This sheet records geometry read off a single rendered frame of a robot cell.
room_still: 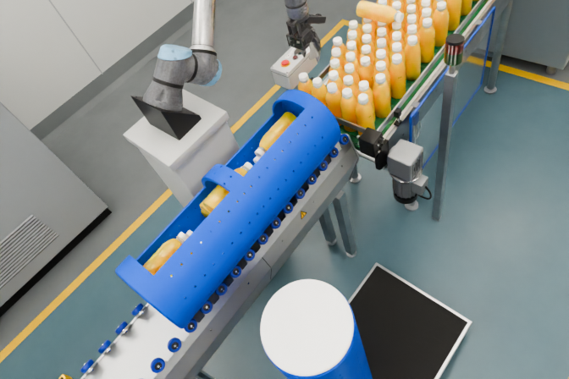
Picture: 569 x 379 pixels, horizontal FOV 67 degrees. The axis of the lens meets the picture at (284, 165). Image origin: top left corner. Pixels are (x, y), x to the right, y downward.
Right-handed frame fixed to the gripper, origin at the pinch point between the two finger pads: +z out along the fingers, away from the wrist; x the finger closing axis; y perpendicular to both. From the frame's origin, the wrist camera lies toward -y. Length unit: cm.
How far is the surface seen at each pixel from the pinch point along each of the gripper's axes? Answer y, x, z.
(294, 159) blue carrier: 40.3, 20.6, 7.3
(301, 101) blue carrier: 21.2, 10.9, 0.8
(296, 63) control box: -6.3, -15.8, 14.0
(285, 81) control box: 1.3, -17.6, 19.2
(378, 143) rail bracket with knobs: 8.0, 32.6, 26.6
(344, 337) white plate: 77, 64, 21
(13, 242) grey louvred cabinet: 133, -143, 84
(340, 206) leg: 21, 18, 68
